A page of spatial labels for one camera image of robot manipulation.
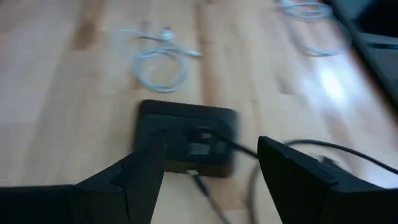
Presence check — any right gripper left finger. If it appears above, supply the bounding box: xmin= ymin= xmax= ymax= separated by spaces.
xmin=0 ymin=133 xmax=167 ymax=224

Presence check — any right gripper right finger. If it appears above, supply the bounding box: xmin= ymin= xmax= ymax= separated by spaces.
xmin=257 ymin=136 xmax=398 ymax=224

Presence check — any black USB cable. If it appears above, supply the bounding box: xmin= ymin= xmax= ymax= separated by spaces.
xmin=186 ymin=130 xmax=398 ymax=224

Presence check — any black wedge power hub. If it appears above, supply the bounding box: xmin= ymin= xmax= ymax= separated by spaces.
xmin=132 ymin=98 xmax=240 ymax=179

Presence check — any thin white USB cable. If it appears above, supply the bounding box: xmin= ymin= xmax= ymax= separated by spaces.
xmin=277 ymin=0 xmax=354 ymax=58

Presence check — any white braided USB cable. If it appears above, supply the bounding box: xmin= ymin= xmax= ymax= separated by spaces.
xmin=119 ymin=27 xmax=203 ymax=94

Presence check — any black aluminium table frame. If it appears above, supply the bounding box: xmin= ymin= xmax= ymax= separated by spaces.
xmin=323 ymin=0 xmax=398 ymax=108

